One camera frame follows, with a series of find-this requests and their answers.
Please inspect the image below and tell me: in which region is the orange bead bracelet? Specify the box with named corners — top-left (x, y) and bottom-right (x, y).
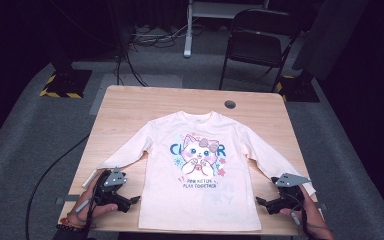
top-left (59, 217), bottom-right (81, 228)

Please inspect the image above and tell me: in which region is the grey panel stand with striped base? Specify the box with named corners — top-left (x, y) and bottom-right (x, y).
top-left (275, 0), bottom-right (370, 104)

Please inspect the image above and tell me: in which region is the black stand with striped base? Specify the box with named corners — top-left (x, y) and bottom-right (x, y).
top-left (39, 19), bottom-right (94, 100)

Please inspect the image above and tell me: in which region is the black bead bracelet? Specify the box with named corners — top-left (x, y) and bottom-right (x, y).
top-left (55, 223), bottom-right (85, 234)

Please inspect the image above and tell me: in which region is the white metal table frame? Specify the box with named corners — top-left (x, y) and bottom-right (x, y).
top-left (182, 0), bottom-right (271, 60)

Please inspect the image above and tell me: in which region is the bundle of floor cables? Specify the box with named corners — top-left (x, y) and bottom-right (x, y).
top-left (128, 23), bottom-right (194, 50)

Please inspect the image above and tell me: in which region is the right gripper cable with grey plug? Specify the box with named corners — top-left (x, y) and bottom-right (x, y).
top-left (279, 190), bottom-right (310, 240)

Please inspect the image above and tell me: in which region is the person's left hand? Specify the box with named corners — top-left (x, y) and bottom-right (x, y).
top-left (59, 169), bottom-right (119, 230)

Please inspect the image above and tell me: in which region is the person's right hand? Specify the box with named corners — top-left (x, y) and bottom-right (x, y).
top-left (279, 184), bottom-right (328, 234)

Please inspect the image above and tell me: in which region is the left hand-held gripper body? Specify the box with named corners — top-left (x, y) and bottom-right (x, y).
top-left (93, 166), bottom-right (131, 208)

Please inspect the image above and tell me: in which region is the left gripper cable with grey plug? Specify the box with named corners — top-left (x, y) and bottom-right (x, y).
top-left (66, 176), bottom-right (100, 232)

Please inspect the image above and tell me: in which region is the black pole with hanging cables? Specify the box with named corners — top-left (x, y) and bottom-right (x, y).
top-left (106, 0), bottom-right (149, 88)

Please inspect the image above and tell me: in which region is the gripper cable with grey plug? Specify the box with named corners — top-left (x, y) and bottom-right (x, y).
top-left (66, 176), bottom-right (100, 232)
top-left (279, 190), bottom-right (310, 240)

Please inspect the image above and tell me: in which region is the pink long-sleeve cat-print shirt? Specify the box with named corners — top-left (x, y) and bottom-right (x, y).
top-left (81, 110), bottom-right (317, 232)

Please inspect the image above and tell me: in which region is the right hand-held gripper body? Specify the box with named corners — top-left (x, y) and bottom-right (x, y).
top-left (266, 172), bottom-right (312, 215)

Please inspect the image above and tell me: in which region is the black folding chair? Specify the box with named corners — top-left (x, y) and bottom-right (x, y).
top-left (218, 7), bottom-right (304, 94)

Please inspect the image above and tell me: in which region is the long black floor cable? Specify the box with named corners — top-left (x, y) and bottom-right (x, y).
top-left (25, 133), bottom-right (92, 240)

